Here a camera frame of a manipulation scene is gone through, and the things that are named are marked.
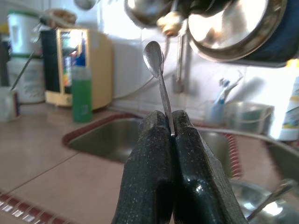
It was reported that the small steel teaspoon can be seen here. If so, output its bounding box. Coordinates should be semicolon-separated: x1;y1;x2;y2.
142;41;176;137

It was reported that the hanging steel pot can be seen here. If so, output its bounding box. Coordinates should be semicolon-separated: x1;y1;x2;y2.
124;0;178;27

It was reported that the round steel plate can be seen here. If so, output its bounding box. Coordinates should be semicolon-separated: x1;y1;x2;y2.
230;178;299;224

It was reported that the hanging dark pan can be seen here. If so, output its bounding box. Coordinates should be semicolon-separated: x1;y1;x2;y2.
245;0;299;68

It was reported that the white yellow-capped detergent bottle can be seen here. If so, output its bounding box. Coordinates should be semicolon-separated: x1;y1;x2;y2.
267;59;299;142

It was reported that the brown bundle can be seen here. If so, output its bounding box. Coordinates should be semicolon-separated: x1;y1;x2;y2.
45;8;78;28

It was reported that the stainless steel sink basin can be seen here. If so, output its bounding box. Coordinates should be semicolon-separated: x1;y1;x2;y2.
67;118;234;178
266;140;299;182

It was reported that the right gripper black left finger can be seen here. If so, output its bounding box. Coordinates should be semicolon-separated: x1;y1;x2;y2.
112;110;175;224

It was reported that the large white plastic jar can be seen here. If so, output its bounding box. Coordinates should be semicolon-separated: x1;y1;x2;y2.
6;13;46;105

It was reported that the white printed cup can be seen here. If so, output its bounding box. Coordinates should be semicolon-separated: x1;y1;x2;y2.
0;87;21;123

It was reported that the white tap filter fitting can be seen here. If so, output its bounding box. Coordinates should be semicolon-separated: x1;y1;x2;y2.
156;11;187;35

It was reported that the clear toothbrush cup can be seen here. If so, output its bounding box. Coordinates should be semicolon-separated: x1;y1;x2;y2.
205;100;228;126

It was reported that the long thin steel spoon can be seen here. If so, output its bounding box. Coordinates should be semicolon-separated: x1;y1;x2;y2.
10;35;40;91

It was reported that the beige water purifier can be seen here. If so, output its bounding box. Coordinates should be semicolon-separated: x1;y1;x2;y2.
41;28;114;110

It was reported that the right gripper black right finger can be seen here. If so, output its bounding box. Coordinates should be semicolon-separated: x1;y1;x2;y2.
171;109;248;224

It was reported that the green dish soap bottle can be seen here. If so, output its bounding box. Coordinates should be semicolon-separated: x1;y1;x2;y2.
71;46;93;124

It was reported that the large steel spoon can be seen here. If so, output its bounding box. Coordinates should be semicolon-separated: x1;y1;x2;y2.
246;179;299;221

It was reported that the clear plastic pail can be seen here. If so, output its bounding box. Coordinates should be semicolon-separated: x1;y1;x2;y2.
225;101;274;135

